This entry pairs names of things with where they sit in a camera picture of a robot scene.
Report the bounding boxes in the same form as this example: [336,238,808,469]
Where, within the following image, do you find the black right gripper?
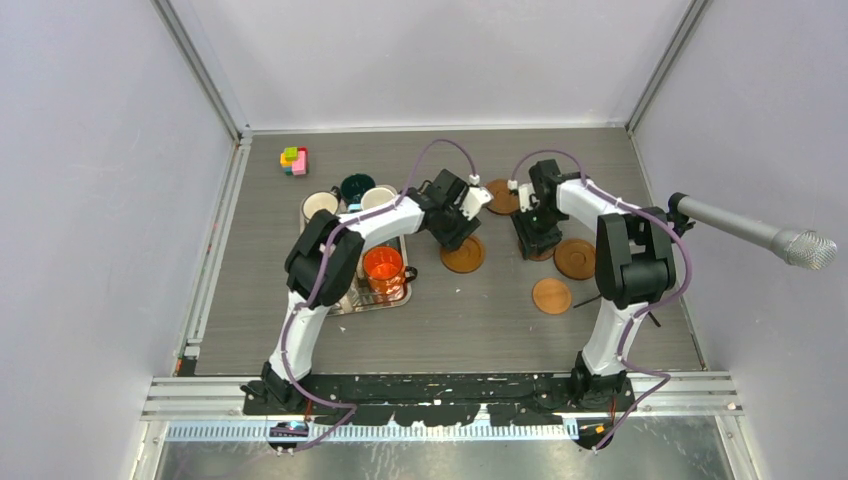
[510,203,563,260]

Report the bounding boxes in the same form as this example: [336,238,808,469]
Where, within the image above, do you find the dark walnut coaster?
[519,242,557,262]

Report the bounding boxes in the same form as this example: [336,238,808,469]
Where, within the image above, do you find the ringed wooden coaster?
[439,235,486,274]
[553,239,596,280]
[485,178,520,215]

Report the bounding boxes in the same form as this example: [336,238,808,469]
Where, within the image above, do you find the light wooden coaster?
[532,278,572,315]

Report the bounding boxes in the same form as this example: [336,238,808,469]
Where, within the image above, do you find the orange translucent cup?
[362,246,418,300]

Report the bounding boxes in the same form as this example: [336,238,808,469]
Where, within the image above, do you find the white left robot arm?
[242,170,493,414]

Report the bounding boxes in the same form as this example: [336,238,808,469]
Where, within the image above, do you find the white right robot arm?
[507,159,676,411]

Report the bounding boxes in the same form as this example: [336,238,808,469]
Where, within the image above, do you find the dark green mug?
[339,173,376,205]

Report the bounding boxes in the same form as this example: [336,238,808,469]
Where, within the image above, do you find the metal tray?
[299,187,408,317]

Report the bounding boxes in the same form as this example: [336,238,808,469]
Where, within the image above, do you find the white mug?
[300,191,341,224]

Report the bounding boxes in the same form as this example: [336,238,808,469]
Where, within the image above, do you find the black microphone tripod stand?
[576,213,676,309]

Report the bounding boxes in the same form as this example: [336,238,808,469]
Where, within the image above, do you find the colourful block puzzle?
[279,147,309,176]

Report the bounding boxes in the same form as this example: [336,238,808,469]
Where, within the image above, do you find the grey microphone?
[668,192,838,271]

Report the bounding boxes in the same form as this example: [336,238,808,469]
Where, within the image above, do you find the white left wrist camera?
[460,185,493,220]

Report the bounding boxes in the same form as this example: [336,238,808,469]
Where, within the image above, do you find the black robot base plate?
[240,372,634,427]

